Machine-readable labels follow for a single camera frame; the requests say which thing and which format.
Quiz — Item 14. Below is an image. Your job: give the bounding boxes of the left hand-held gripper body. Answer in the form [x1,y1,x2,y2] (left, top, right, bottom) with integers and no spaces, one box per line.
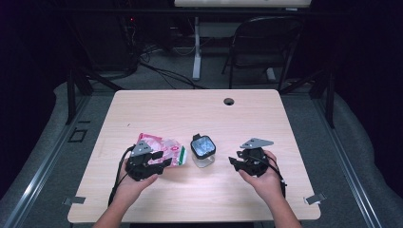
[125,140,160,182]

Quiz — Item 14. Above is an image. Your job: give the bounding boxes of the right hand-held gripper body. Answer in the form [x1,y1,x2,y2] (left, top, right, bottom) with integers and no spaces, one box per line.
[240,137,275,178]

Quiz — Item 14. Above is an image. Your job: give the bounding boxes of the pink plastic snack bag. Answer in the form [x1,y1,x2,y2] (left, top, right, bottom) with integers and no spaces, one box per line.
[136,132,188,168]

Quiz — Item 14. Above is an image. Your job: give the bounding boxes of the person's left hand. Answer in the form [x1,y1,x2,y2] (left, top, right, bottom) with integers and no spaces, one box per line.
[115,160,159,203]

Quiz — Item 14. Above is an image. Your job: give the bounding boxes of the person's right hand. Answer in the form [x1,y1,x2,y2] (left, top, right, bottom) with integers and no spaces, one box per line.
[238,150,284,203]

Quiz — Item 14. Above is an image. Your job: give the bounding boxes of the grey tape piece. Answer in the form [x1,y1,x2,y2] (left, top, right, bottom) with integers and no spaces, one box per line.
[303,193,327,206]
[62,196,86,206]

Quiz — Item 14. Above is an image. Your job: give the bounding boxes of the black tape square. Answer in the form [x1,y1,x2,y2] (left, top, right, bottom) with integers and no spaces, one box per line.
[67,127,88,143]

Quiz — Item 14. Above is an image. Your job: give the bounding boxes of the black metal stand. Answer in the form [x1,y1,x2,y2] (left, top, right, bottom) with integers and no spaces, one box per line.
[66,63,123,125]
[279,67,336,129]

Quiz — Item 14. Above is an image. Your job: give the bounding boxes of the black folding chair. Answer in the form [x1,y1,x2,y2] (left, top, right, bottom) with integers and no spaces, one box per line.
[221,16,303,93]

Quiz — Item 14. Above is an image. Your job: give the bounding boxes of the white desk leg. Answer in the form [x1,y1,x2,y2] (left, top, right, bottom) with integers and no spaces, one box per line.
[192,16,202,81]

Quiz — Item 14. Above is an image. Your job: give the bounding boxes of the dark computer tower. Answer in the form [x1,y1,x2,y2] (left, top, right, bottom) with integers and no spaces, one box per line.
[79,15,137,72]

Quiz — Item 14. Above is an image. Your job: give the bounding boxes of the white desk top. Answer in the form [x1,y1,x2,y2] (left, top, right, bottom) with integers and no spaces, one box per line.
[174,0,313,9]

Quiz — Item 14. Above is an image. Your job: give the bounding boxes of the left hand-held gripper black cable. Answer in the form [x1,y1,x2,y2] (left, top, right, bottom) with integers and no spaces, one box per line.
[107,144,136,207]

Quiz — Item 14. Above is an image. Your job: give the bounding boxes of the hand-held gripper black cable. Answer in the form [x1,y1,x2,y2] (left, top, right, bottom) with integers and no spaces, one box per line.
[107,144,136,207]
[250,155,287,199]

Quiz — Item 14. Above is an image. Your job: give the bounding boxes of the right hand-held gripper black cable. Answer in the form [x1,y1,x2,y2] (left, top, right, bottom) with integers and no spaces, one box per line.
[250,155,287,199]

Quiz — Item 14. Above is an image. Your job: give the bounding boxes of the black floor cables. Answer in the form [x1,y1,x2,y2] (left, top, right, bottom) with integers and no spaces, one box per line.
[139,44,207,90]

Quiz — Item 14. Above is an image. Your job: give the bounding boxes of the metal floor rail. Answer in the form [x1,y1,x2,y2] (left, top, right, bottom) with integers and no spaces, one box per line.
[3,94,91,228]
[312,94,383,228]

